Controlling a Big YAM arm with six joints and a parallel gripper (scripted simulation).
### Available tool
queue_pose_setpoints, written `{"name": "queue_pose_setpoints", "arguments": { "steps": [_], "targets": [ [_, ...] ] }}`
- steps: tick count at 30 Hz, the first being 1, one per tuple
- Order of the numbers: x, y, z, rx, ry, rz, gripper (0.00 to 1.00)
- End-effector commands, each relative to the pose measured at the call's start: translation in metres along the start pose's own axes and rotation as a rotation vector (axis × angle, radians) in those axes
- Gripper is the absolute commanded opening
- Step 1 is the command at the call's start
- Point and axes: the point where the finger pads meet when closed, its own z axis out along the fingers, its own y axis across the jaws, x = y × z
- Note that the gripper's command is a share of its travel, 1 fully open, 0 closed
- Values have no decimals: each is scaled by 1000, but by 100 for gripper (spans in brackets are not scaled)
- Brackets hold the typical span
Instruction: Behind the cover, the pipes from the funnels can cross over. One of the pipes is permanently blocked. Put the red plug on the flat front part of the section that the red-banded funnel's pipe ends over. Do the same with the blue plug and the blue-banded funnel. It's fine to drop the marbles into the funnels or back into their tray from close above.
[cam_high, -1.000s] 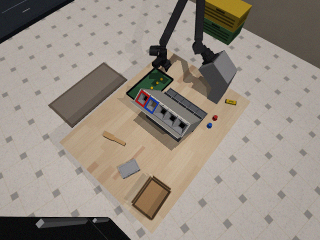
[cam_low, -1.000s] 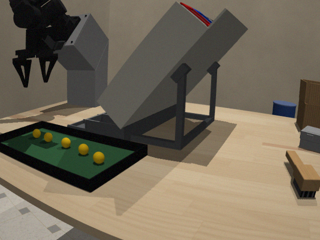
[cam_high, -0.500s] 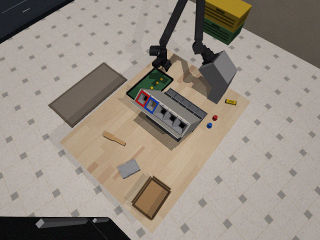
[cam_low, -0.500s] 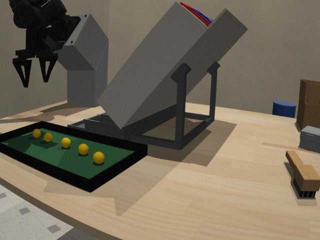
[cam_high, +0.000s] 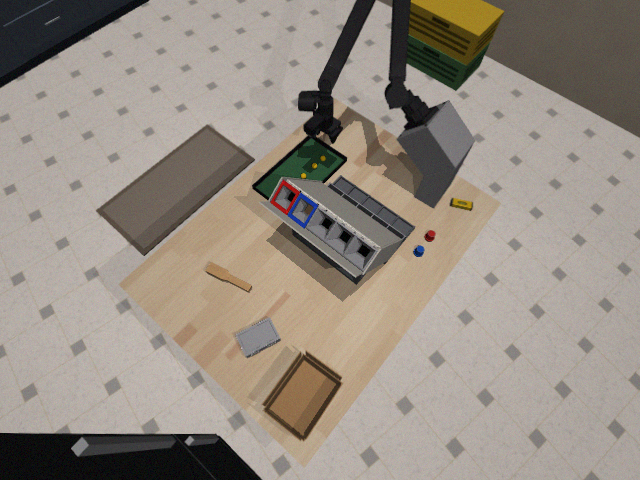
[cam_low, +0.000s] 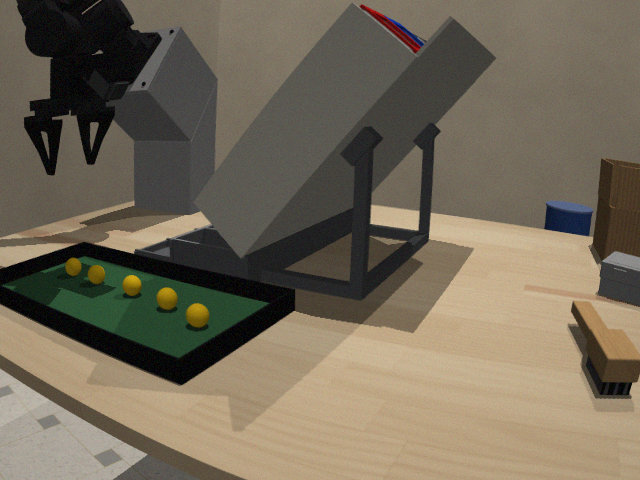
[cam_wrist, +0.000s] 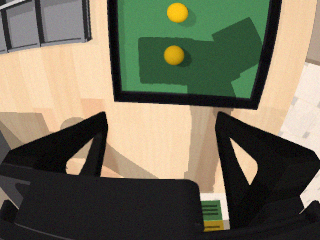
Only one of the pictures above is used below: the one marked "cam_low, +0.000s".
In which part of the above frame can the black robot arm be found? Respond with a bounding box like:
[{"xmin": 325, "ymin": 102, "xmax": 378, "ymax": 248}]
[{"xmin": 16, "ymin": 0, "xmax": 162, "ymax": 101}]

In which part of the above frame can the brown cardboard box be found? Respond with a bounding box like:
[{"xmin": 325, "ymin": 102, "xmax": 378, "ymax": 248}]
[{"xmin": 593, "ymin": 158, "xmax": 640, "ymax": 261}]

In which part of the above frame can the brown wire brush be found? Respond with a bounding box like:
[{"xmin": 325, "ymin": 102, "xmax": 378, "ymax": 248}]
[{"xmin": 571, "ymin": 301, "xmax": 640, "ymax": 395}]

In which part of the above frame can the yellow marble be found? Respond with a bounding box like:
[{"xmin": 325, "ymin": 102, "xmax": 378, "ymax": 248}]
[
  {"xmin": 122, "ymin": 275, "xmax": 142, "ymax": 296},
  {"xmin": 186, "ymin": 303, "xmax": 209, "ymax": 327},
  {"xmin": 65, "ymin": 258, "xmax": 82, "ymax": 276},
  {"xmin": 157, "ymin": 287, "xmax": 178, "ymax": 310},
  {"xmin": 88, "ymin": 265, "xmax": 105, "ymax": 284}
]

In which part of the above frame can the green tray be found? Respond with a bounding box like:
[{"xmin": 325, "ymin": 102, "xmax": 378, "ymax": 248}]
[{"xmin": 0, "ymin": 242, "xmax": 295, "ymax": 385}]

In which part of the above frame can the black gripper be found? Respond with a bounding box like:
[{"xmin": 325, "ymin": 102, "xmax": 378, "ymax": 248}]
[{"xmin": 24, "ymin": 54, "xmax": 115, "ymax": 175}]

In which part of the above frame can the blue square frame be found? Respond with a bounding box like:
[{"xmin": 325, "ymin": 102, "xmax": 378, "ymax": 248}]
[{"xmin": 385, "ymin": 16, "xmax": 424, "ymax": 47}]

